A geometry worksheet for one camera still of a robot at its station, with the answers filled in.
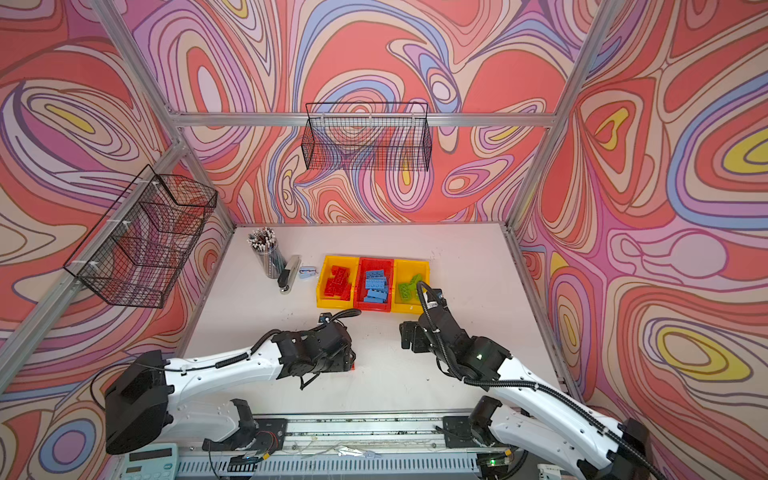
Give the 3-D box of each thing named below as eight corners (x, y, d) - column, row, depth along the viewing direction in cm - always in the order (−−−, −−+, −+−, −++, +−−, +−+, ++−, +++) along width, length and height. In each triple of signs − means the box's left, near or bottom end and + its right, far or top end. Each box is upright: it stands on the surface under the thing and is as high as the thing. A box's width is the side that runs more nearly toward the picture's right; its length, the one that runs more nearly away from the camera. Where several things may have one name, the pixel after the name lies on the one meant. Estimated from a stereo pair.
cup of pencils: (263, 279, 105) (244, 247, 92) (269, 260, 111) (252, 227, 97) (284, 279, 105) (269, 247, 92) (289, 260, 111) (275, 227, 97)
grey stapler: (277, 293, 101) (273, 286, 98) (291, 258, 111) (288, 251, 108) (288, 295, 101) (285, 287, 98) (301, 259, 111) (298, 252, 108)
